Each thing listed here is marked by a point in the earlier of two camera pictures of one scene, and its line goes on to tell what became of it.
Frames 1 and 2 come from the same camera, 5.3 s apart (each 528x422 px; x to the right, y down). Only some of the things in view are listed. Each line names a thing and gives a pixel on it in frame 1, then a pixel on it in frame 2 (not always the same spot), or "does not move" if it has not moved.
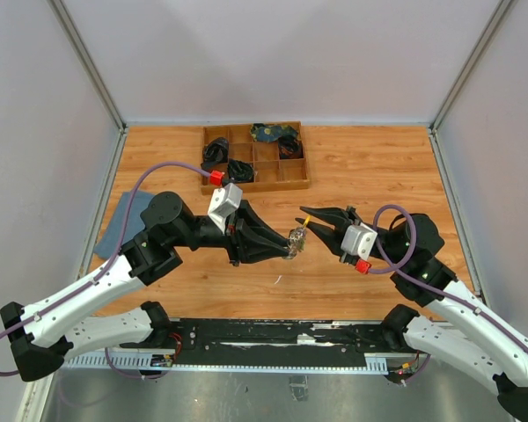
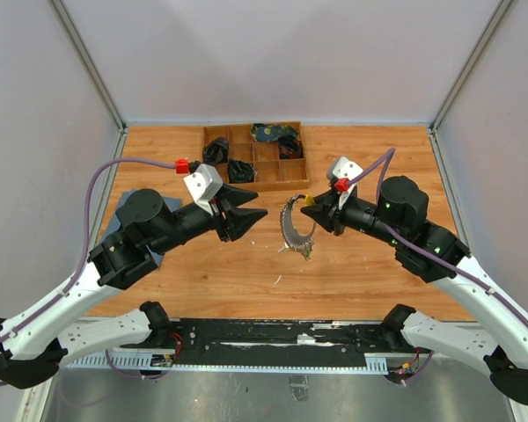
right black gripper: [332, 236] to [327, 213]
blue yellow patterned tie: [262, 133] does not move
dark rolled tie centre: [240, 171] does not move
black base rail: [274, 342] does not move
